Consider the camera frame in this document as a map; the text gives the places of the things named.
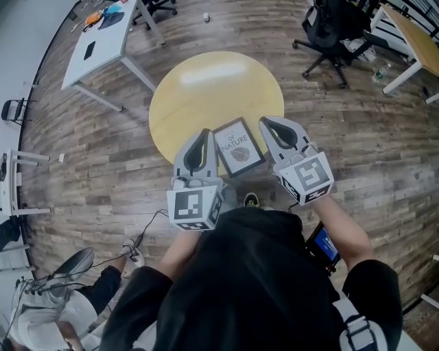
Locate black device with blue screen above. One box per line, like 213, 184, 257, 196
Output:
304, 221, 342, 277

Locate white rectangular desk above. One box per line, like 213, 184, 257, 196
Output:
60, 0, 166, 113

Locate person's right forearm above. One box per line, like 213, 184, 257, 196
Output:
317, 194, 375, 275

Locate black picture frame leaf print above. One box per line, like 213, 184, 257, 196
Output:
212, 117, 267, 180

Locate black cable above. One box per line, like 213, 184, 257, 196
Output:
34, 208, 169, 295

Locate black folding chair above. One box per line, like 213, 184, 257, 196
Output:
0, 97, 38, 127

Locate grey round shade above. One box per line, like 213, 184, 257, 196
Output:
53, 246, 95, 280

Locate large black office chair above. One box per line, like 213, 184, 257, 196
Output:
292, 0, 407, 89

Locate white grey shoulder strap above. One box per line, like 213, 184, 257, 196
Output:
332, 297, 390, 351

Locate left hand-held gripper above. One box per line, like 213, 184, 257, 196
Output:
166, 128, 226, 232

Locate wooden desk white legs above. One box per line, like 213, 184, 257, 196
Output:
369, 3, 439, 105

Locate small white table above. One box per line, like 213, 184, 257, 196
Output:
0, 148, 52, 217

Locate person's left forearm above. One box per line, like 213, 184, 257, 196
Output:
158, 226, 207, 279

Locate dark blue cloth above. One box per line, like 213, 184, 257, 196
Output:
97, 11, 126, 31

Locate clear plastic bottle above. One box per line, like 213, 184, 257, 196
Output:
371, 62, 393, 84

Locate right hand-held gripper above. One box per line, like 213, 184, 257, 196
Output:
258, 115, 335, 207

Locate person's black shirt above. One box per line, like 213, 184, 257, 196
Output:
99, 206, 404, 351

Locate orange object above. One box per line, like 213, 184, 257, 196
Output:
84, 10, 104, 27

